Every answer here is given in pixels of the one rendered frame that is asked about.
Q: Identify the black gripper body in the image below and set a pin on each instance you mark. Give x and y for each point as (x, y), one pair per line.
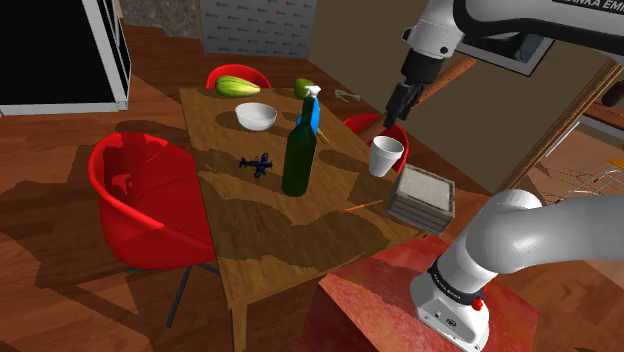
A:
(419, 66)

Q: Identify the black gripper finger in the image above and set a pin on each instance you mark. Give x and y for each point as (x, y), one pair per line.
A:
(408, 103)
(394, 106)

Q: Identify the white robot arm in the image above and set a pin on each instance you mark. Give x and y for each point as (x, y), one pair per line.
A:
(531, 234)

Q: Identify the red shell chair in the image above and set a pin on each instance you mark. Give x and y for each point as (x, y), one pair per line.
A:
(363, 123)
(239, 72)
(146, 204)

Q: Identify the grey metal tongs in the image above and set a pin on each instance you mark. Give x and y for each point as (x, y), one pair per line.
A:
(347, 95)

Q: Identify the white foam cup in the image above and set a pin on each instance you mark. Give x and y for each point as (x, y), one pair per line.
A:
(385, 156)

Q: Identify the blue spray bottle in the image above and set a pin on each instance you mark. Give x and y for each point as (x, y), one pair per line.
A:
(312, 113)

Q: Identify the green apple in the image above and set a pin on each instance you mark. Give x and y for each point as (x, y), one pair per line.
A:
(301, 86)

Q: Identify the grey wooden crate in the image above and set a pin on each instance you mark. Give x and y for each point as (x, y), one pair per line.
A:
(423, 197)

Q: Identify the orange pencil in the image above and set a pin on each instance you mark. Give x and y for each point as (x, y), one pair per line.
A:
(363, 206)

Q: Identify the dark green glass bottle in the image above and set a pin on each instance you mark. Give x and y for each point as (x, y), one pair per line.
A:
(298, 161)

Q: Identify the white bowl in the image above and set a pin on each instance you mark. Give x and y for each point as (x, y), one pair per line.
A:
(256, 116)

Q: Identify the wooden stair railing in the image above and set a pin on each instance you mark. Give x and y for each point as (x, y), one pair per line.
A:
(551, 131)

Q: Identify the dark blue toy airplane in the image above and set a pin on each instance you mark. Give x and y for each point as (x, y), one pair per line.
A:
(257, 164)

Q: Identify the green oblong melon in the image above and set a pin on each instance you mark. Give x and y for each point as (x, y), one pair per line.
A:
(236, 86)

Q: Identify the wooden dining table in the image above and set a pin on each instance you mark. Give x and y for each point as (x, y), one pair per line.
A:
(273, 229)

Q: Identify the red robot stand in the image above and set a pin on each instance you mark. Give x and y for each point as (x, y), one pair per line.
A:
(390, 302)

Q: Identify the white shelf with black front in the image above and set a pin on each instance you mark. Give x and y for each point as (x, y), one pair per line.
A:
(58, 53)

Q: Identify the white framed wall picture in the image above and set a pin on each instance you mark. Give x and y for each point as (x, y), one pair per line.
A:
(512, 51)

